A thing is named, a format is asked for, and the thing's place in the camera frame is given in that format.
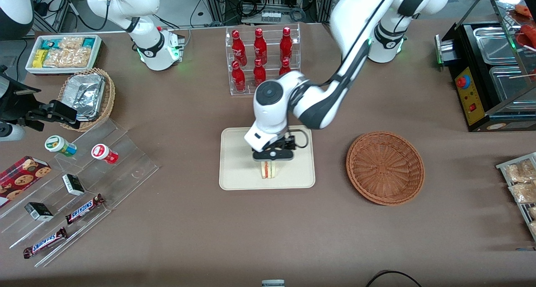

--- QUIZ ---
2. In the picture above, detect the light wicker basket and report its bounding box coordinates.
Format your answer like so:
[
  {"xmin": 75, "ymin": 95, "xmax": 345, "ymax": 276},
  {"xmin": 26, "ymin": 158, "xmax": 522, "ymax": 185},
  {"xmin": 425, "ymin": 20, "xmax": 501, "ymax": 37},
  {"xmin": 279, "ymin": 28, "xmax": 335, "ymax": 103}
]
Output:
[{"xmin": 58, "ymin": 68, "xmax": 116, "ymax": 132}]

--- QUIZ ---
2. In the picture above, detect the yellow snack packet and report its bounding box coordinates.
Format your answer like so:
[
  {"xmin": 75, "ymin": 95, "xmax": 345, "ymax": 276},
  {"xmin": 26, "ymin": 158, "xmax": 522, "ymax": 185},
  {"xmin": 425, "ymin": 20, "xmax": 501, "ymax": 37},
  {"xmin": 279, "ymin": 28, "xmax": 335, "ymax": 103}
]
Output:
[{"xmin": 32, "ymin": 49, "xmax": 49, "ymax": 69}]

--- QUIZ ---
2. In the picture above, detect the small black carton box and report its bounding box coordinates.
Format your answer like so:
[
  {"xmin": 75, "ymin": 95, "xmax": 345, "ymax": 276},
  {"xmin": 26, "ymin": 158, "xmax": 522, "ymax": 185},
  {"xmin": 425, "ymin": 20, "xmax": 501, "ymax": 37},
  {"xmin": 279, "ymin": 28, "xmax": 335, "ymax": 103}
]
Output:
[
  {"xmin": 24, "ymin": 202, "xmax": 54, "ymax": 222},
  {"xmin": 62, "ymin": 174, "xmax": 86, "ymax": 196}
]

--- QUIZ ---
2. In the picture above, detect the brown wicker basket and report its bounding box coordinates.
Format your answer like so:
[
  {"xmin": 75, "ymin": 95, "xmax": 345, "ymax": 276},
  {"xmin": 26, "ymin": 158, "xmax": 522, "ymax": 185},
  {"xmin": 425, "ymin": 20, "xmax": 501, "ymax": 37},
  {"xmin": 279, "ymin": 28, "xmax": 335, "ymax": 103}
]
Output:
[{"xmin": 346, "ymin": 131, "xmax": 425, "ymax": 207}]

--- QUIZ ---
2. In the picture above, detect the triangular sandwich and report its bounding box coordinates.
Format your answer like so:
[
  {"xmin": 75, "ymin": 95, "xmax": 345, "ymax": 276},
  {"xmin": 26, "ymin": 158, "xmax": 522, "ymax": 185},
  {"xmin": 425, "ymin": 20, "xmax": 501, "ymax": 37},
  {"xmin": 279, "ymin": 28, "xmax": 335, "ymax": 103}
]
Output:
[{"xmin": 260, "ymin": 160, "xmax": 281, "ymax": 180}]

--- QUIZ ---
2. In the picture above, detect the stainless steel pan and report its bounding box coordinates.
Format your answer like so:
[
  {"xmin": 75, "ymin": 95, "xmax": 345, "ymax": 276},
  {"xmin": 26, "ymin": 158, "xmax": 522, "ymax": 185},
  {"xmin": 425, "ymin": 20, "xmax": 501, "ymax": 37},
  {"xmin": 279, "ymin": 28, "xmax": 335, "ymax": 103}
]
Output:
[
  {"xmin": 489, "ymin": 65, "xmax": 536, "ymax": 102},
  {"xmin": 473, "ymin": 26, "xmax": 520, "ymax": 65}
]

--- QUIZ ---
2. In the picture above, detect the beige rectangular plastic tray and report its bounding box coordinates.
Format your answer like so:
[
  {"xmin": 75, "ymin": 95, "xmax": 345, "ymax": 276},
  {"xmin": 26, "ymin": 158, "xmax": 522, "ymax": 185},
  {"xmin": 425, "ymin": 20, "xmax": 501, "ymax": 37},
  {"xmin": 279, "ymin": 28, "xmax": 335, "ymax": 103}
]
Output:
[{"xmin": 219, "ymin": 127, "xmax": 316, "ymax": 191}]

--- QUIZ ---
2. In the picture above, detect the Snickers chocolate bar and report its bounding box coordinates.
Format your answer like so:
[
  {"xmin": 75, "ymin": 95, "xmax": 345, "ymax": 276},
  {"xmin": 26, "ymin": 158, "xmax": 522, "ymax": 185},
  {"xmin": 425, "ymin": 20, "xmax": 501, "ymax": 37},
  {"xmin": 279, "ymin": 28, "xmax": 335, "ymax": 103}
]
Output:
[
  {"xmin": 65, "ymin": 194, "xmax": 105, "ymax": 225},
  {"xmin": 23, "ymin": 227, "xmax": 68, "ymax": 259}
]

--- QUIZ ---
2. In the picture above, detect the silver foil packet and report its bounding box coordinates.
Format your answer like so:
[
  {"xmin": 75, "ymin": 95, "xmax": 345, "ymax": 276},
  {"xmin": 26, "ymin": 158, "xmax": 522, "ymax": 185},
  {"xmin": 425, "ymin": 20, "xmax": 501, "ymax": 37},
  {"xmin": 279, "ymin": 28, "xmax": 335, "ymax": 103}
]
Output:
[{"xmin": 64, "ymin": 73, "xmax": 106, "ymax": 121}]

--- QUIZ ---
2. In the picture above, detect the red chocolate chip cookie box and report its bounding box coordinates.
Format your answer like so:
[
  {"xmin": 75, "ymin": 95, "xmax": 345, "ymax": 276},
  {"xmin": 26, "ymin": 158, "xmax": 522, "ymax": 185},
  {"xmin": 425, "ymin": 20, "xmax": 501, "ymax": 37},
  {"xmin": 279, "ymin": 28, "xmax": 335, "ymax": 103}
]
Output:
[{"xmin": 0, "ymin": 155, "xmax": 52, "ymax": 208}]

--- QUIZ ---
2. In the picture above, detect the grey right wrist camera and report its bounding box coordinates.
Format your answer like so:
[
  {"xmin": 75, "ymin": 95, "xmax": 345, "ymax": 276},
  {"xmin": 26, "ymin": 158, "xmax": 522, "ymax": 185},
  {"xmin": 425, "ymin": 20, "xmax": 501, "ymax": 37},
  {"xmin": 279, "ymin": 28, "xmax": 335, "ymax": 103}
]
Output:
[{"xmin": 0, "ymin": 123, "xmax": 26, "ymax": 142}]

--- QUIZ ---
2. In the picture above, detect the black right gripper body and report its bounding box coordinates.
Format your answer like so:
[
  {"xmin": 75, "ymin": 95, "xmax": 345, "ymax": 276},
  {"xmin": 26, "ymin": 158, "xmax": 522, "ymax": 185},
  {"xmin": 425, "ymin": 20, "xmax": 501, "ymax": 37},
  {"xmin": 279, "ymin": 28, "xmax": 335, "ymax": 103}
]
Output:
[{"xmin": 0, "ymin": 69, "xmax": 42, "ymax": 125}]

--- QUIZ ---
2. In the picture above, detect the clear acrylic stepped display shelf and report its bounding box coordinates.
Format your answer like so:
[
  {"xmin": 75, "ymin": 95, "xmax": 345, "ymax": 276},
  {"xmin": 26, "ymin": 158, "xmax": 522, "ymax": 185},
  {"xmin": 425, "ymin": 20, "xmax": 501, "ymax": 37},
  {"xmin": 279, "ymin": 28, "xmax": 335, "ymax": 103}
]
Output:
[{"xmin": 0, "ymin": 119, "xmax": 160, "ymax": 267}]

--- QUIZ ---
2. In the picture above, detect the clear acrylic bottle rack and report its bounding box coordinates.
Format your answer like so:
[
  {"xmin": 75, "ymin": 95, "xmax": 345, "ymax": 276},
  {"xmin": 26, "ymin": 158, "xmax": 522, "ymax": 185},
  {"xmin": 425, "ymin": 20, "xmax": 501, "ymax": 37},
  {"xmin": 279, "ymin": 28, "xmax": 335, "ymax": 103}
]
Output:
[{"xmin": 225, "ymin": 23, "xmax": 302, "ymax": 96}]

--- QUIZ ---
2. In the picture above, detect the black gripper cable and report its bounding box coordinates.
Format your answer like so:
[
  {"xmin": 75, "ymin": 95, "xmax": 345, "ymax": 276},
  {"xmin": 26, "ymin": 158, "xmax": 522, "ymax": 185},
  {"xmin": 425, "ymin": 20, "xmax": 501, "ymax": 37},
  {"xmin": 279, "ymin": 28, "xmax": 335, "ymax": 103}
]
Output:
[{"xmin": 287, "ymin": 129, "xmax": 310, "ymax": 150}]

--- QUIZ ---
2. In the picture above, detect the white rectangular snack bin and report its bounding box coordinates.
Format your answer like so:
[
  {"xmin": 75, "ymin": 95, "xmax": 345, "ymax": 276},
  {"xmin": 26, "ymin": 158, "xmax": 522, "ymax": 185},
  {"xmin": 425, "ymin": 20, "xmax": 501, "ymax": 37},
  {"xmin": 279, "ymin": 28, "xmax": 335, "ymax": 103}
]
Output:
[{"xmin": 25, "ymin": 34, "xmax": 103, "ymax": 76}]

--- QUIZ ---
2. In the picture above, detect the clear rice cracker packet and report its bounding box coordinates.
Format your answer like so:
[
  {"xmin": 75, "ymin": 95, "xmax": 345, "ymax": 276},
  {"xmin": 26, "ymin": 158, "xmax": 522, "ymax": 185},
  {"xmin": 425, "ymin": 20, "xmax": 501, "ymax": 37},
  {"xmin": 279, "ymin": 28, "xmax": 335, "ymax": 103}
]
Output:
[
  {"xmin": 43, "ymin": 47, "xmax": 91, "ymax": 68},
  {"xmin": 59, "ymin": 36, "xmax": 85, "ymax": 50}
]

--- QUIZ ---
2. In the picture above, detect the black looped cable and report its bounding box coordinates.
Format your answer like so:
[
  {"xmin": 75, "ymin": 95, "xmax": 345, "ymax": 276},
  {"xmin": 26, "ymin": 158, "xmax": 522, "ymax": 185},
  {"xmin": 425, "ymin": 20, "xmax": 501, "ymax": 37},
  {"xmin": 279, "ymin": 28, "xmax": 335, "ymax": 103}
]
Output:
[{"xmin": 366, "ymin": 270, "xmax": 422, "ymax": 287}]

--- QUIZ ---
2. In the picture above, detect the black hot food display machine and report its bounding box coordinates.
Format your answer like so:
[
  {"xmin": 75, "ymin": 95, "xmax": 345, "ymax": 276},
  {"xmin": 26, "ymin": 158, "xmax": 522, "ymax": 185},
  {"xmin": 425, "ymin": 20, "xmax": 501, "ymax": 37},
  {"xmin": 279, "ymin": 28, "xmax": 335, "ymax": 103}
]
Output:
[{"xmin": 435, "ymin": 0, "xmax": 536, "ymax": 133}]

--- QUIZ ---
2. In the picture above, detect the green lidded small jar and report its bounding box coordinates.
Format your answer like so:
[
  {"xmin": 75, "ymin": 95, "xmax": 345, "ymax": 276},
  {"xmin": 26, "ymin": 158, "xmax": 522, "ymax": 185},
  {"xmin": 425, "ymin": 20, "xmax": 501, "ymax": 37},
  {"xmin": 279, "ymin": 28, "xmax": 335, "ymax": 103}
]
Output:
[{"xmin": 45, "ymin": 135, "xmax": 78, "ymax": 158}]

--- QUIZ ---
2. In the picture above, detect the red lidded small jar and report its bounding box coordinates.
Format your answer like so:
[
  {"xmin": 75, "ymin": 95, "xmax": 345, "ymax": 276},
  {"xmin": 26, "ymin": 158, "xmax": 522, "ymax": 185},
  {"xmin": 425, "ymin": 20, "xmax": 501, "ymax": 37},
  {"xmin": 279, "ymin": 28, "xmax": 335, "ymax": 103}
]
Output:
[{"xmin": 91, "ymin": 143, "xmax": 119, "ymax": 165}]

